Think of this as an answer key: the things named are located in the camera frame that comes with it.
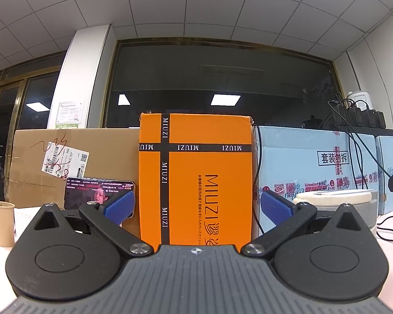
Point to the black charger dock row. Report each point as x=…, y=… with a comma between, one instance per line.
x=345, y=115

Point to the white kettle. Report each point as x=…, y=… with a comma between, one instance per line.
x=361, y=100

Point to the orange MIUZI box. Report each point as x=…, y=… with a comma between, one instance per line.
x=195, y=178

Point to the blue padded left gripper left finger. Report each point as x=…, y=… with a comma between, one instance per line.
x=106, y=219

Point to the large light blue carton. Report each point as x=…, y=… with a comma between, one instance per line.
x=290, y=161

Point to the brown paper cup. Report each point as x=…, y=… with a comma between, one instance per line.
x=7, y=224

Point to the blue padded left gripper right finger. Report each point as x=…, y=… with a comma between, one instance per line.
x=291, y=220

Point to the white coffee box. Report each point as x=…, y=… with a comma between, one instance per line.
x=24, y=216

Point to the brown cardboard box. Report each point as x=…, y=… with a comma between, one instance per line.
x=43, y=160

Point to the pillar paper notice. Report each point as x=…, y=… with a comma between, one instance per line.
x=69, y=115

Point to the smartphone showing video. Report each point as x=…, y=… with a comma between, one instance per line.
x=91, y=194

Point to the grey white lidded container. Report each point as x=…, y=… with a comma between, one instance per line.
x=365, y=201

